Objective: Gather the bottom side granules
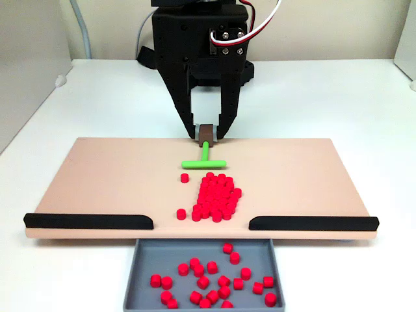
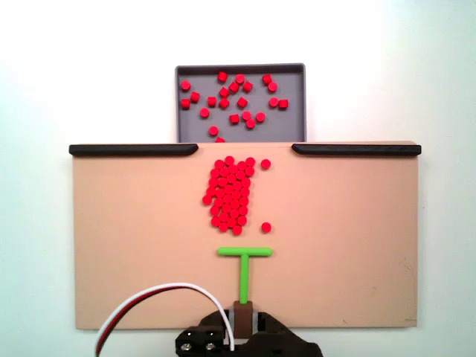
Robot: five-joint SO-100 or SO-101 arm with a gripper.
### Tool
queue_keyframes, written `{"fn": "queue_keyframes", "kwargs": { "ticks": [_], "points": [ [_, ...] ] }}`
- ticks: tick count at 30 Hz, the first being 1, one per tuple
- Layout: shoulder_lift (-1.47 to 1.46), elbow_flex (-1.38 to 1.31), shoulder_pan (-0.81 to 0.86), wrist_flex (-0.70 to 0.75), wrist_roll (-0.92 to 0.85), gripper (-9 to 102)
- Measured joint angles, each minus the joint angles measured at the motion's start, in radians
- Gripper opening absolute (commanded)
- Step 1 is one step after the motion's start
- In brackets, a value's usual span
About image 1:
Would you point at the black foam strip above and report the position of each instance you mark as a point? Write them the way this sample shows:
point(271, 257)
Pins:
point(81, 221)
point(308, 223)

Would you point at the grey plastic tray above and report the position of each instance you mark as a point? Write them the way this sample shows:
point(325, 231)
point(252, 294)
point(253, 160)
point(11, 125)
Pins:
point(152, 256)

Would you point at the green T-shaped pusher brown block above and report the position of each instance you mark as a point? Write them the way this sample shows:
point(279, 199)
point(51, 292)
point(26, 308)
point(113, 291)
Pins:
point(204, 164)

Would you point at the red cylindrical granule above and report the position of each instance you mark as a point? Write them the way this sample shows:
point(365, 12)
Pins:
point(194, 262)
point(166, 296)
point(224, 292)
point(181, 214)
point(203, 282)
point(238, 283)
point(212, 267)
point(155, 280)
point(172, 304)
point(227, 305)
point(198, 271)
point(196, 297)
point(258, 288)
point(270, 299)
point(205, 304)
point(245, 273)
point(183, 269)
point(227, 248)
point(166, 282)
point(268, 281)
point(234, 258)
point(212, 296)
point(184, 177)
point(224, 280)

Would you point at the beige board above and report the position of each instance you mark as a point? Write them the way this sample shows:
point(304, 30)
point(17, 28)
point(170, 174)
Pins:
point(97, 182)

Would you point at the small white plastic clip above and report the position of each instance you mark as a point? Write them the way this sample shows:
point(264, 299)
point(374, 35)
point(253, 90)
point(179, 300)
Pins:
point(60, 80)
point(413, 85)

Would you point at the pile of red granules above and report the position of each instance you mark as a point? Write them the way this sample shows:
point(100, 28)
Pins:
point(214, 198)

